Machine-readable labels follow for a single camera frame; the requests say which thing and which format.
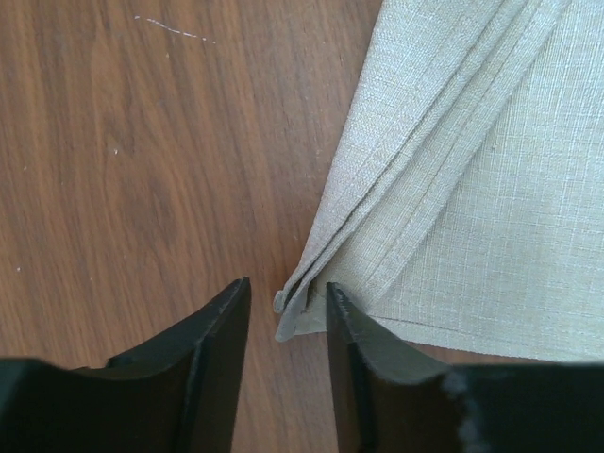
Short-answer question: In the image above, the beige cloth napkin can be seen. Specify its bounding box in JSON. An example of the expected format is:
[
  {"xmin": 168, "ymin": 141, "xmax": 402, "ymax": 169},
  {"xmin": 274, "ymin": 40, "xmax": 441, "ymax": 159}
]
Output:
[{"xmin": 274, "ymin": 1, "xmax": 603, "ymax": 361}]

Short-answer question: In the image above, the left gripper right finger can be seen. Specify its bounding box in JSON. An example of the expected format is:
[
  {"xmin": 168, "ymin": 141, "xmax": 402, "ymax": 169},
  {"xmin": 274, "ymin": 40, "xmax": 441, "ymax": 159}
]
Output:
[{"xmin": 326, "ymin": 283, "xmax": 603, "ymax": 452}]

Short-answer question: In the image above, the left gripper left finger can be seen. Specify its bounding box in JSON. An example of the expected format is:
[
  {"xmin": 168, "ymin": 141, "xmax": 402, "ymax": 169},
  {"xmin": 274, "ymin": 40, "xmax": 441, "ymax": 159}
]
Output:
[{"xmin": 1, "ymin": 277, "xmax": 251, "ymax": 452}]

